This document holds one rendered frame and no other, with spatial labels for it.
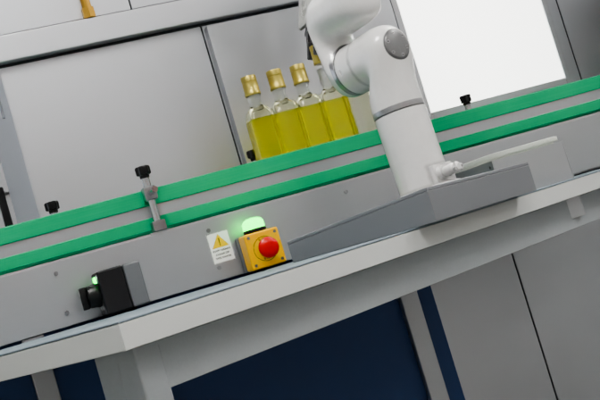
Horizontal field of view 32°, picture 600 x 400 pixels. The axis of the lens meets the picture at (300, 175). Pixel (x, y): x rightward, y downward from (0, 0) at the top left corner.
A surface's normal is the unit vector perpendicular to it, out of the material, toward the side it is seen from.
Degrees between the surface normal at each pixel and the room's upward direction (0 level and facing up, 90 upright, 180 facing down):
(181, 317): 90
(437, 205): 90
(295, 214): 90
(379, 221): 90
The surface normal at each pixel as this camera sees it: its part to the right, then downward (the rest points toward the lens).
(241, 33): 0.31, -0.16
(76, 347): -0.66, 0.15
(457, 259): 0.70, -0.26
